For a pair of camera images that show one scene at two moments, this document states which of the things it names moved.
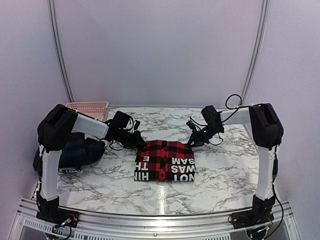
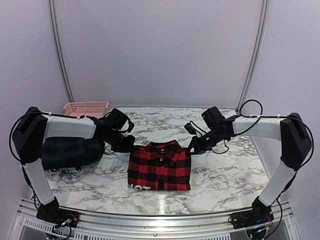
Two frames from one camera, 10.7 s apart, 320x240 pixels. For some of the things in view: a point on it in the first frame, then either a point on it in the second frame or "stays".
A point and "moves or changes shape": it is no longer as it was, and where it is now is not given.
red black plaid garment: [163, 161] moves or changes shape
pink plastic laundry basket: [97, 110] stays
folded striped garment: [70, 169] stays
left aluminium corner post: [59, 50] stays
